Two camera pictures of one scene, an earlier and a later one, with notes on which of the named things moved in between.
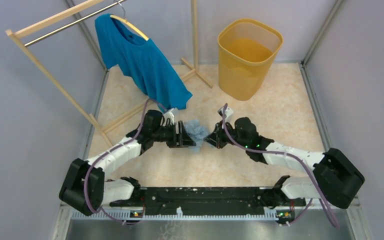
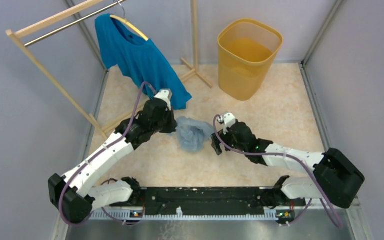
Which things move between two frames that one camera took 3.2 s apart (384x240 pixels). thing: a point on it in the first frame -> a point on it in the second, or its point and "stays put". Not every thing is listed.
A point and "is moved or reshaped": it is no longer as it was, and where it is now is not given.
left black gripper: [185, 140] -> [173, 124]
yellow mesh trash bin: [247, 50] stays put
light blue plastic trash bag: [197, 133] is moved or reshaped
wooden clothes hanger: [124, 20] stays put
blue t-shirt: [121, 45] stays put
